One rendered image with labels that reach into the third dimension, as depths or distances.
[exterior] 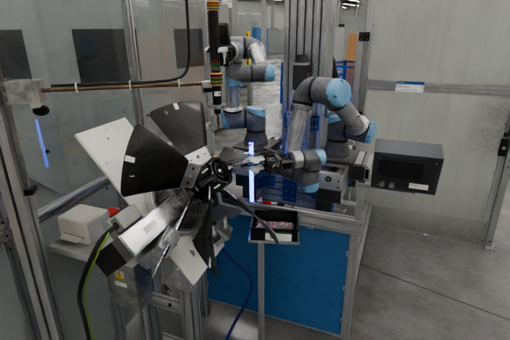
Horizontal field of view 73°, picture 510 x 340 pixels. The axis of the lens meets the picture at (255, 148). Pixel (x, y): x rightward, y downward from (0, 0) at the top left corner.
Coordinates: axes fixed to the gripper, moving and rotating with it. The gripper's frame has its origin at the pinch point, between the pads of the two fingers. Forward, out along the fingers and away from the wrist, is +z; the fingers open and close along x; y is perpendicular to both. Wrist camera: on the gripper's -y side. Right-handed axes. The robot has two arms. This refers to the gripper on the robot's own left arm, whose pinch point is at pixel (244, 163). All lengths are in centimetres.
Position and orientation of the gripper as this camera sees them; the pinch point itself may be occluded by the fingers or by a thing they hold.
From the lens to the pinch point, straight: 144.1
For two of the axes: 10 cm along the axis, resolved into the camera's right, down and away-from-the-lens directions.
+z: -9.6, 1.0, -2.7
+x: -0.2, 9.1, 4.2
